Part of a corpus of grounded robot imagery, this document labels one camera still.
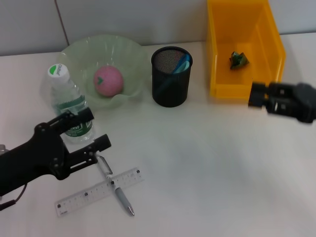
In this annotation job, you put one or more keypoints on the pale green glass fruit bowl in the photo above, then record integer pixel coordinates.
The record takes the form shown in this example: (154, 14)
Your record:
(116, 49)

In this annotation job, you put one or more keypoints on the grey clear ballpoint pen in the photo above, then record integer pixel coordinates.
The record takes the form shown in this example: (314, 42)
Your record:
(124, 201)

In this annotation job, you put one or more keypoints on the pink peach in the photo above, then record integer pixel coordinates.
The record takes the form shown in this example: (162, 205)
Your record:
(108, 81)

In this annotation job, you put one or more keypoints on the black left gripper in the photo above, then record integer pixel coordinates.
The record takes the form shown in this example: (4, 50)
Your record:
(32, 158)

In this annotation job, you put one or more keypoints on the black mesh pen holder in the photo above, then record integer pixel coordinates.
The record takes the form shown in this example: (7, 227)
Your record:
(170, 93)

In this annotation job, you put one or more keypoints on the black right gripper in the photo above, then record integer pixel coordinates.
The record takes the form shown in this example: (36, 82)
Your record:
(306, 103)

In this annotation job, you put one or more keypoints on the yellow plastic bin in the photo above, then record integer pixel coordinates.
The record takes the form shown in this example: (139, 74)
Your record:
(247, 81)

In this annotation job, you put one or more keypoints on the blue scissors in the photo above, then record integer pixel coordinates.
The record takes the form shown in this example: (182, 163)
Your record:
(182, 66)

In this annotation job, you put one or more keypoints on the clear green-label water bottle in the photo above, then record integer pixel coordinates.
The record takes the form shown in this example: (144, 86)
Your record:
(63, 93)

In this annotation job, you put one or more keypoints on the green plastic wrapper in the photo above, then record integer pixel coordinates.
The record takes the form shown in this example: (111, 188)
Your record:
(238, 61)

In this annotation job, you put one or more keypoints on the transparent plastic ruler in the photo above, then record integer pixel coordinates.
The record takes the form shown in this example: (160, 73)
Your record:
(81, 197)

